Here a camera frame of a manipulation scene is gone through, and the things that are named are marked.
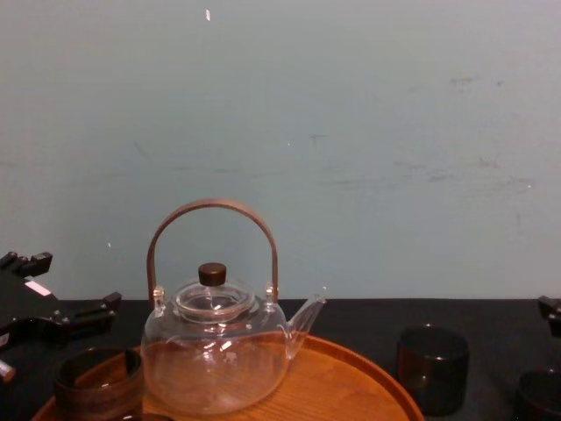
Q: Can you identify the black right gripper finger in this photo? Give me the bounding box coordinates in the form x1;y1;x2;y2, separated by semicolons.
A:
537;295;561;339

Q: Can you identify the glass teapot with wooden handle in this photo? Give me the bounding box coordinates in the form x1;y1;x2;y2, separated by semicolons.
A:
139;199;329;416

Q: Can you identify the black table cloth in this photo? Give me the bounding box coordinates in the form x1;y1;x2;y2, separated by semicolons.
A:
0;296;561;421

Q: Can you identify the glass lid with dark knob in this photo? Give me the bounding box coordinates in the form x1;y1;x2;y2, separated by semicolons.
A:
174;261;257;319

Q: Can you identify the glass cup with wooden sleeve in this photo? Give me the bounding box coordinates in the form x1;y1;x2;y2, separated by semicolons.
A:
396;324;471;416
53;346;146;421
514;370;561;421

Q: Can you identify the round wooden tray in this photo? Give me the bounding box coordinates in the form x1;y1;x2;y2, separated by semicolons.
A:
30;334;426;421

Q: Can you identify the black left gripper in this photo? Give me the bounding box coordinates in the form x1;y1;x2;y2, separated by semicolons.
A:
0;250;124;350

